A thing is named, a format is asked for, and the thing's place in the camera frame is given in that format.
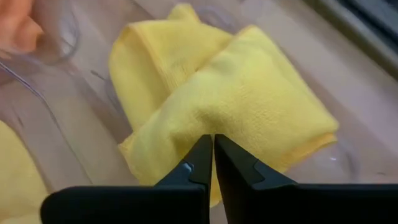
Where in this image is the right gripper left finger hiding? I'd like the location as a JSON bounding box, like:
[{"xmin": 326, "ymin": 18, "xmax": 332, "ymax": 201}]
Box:
[{"xmin": 40, "ymin": 134, "xmax": 214, "ymax": 224}]

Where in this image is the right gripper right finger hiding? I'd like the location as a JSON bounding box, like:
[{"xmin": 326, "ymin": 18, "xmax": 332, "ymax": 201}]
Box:
[{"xmin": 214, "ymin": 134, "xmax": 398, "ymax": 224}]

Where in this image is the yellow microfiber towel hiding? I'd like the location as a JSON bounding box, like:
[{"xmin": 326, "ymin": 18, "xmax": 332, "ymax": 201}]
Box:
[
  {"xmin": 0, "ymin": 119, "xmax": 50, "ymax": 224},
  {"xmin": 108, "ymin": 2, "xmax": 340, "ymax": 208}
]

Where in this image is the orange microfiber towel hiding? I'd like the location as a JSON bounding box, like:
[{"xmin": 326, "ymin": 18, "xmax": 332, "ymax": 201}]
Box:
[{"xmin": 0, "ymin": 0, "xmax": 45, "ymax": 60}]

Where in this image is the clear plastic basket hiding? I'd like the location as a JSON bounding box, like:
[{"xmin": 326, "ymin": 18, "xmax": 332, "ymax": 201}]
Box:
[{"xmin": 0, "ymin": 0, "xmax": 368, "ymax": 224}]

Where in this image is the black aluminium table frame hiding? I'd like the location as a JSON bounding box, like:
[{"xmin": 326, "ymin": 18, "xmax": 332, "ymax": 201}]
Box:
[{"xmin": 303, "ymin": 0, "xmax": 398, "ymax": 81}]

